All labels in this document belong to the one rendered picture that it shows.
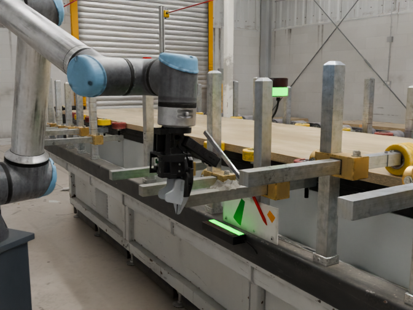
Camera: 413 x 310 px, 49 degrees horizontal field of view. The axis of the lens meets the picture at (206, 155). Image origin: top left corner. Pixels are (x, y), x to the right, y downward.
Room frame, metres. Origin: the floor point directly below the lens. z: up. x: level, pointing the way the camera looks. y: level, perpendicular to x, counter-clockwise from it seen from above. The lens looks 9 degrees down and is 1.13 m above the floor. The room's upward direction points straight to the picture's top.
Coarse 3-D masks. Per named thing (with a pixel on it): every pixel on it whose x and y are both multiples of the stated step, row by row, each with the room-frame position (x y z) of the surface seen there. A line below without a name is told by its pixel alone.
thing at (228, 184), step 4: (216, 180) 1.14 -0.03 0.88; (228, 180) 1.14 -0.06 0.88; (232, 180) 1.14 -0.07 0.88; (236, 180) 1.17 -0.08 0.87; (216, 184) 1.13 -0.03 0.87; (220, 184) 1.13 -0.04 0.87; (224, 184) 1.14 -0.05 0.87; (228, 184) 1.12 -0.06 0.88; (232, 184) 1.13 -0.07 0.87; (236, 184) 1.14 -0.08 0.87; (212, 188) 1.13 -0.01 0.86; (216, 188) 1.12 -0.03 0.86; (220, 188) 1.11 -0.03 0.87; (224, 188) 1.10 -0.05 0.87; (228, 188) 1.11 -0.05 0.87; (232, 188) 1.11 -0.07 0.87
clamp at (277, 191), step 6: (270, 186) 1.18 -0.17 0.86; (276, 186) 1.16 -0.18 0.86; (282, 186) 1.17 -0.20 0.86; (288, 186) 1.18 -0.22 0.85; (270, 192) 1.18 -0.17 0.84; (276, 192) 1.16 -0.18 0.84; (282, 192) 1.17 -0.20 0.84; (288, 192) 1.19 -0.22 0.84; (270, 198) 1.18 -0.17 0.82; (276, 198) 1.16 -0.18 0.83; (282, 198) 1.17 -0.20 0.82
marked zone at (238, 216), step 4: (240, 204) 1.29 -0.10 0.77; (244, 204) 1.28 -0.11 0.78; (240, 208) 1.29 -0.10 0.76; (236, 212) 1.31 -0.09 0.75; (240, 212) 1.29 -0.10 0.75; (236, 216) 1.31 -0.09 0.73; (240, 216) 1.29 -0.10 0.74; (236, 220) 1.31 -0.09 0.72; (240, 220) 1.29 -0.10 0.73; (240, 224) 1.29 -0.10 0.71
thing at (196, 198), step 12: (300, 180) 1.25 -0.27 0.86; (312, 180) 1.28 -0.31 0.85; (192, 192) 1.09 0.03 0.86; (204, 192) 1.09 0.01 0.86; (216, 192) 1.10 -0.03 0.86; (228, 192) 1.12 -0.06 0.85; (240, 192) 1.14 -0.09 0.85; (252, 192) 1.16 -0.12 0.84; (264, 192) 1.19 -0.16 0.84; (192, 204) 1.07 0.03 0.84; (204, 204) 1.09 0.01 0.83
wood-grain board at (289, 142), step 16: (64, 112) 3.72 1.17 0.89; (96, 112) 3.54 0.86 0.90; (112, 112) 3.54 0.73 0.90; (128, 112) 3.54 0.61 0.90; (128, 128) 2.54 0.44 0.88; (192, 128) 2.29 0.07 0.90; (224, 128) 2.29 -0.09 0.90; (240, 128) 2.29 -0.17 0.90; (272, 128) 2.29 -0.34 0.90; (288, 128) 2.29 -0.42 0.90; (304, 128) 2.29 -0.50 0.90; (320, 128) 2.29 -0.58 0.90; (224, 144) 1.72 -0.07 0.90; (240, 144) 1.68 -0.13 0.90; (272, 144) 1.68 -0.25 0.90; (288, 144) 1.68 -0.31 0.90; (304, 144) 1.68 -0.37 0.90; (352, 144) 1.68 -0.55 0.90; (368, 144) 1.68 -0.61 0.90; (384, 144) 1.68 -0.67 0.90; (272, 160) 1.48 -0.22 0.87; (288, 160) 1.42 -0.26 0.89; (368, 176) 1.16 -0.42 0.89; (384, 176) 1.11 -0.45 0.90; (400, 176) 1.10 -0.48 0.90
